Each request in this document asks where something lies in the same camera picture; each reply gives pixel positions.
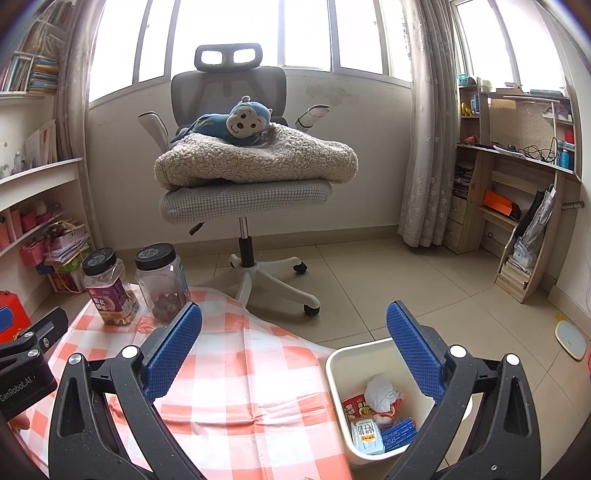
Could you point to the white bookshelf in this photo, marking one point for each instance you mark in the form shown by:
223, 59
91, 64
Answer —
37, 185

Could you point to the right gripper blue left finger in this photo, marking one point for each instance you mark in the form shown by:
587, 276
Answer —
84, 441

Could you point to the blue monkey plush toy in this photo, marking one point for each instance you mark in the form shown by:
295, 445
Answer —
242, 126

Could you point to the blue milk carton box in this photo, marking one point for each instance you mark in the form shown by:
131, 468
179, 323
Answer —
399, 435

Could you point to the wooden magazine rack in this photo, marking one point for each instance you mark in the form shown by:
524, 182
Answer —
530, 247

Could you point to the wooden desk shelf unit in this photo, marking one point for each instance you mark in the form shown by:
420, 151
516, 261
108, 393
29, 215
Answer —
513, 142

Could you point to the clear jar with nuts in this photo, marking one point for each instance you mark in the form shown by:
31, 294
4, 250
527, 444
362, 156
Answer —
162, 281

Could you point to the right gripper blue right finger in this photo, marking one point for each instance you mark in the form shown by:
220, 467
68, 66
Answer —
504, 442

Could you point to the white paper ball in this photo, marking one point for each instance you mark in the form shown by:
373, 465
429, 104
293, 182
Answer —
381, 395

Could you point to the beige fleece blanket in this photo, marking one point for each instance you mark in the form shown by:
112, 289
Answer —
285, 154

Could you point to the person left hand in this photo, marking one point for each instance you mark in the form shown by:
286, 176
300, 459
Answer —
20, 422

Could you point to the white bathroom scale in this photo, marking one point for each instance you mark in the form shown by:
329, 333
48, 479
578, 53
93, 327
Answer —
570, 339

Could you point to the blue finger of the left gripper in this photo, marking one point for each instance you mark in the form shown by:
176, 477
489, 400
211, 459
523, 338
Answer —
6, 319

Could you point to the grey office chair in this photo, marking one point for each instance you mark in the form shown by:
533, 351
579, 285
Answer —
225, 64

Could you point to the light blue drink carton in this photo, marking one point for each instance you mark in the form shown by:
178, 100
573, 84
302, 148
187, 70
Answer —
367, 437

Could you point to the orange box on desk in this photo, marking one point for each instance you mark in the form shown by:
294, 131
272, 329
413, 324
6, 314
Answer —
502, 205

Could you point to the white trash bin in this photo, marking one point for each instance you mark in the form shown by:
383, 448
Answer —
350, 369

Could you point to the red gift bag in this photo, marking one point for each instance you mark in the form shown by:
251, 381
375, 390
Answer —
21, 320

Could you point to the right lace curtain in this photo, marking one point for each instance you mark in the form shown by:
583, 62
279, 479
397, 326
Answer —
428, 188

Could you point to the nut jar purple label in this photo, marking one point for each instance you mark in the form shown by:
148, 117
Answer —
105, 282

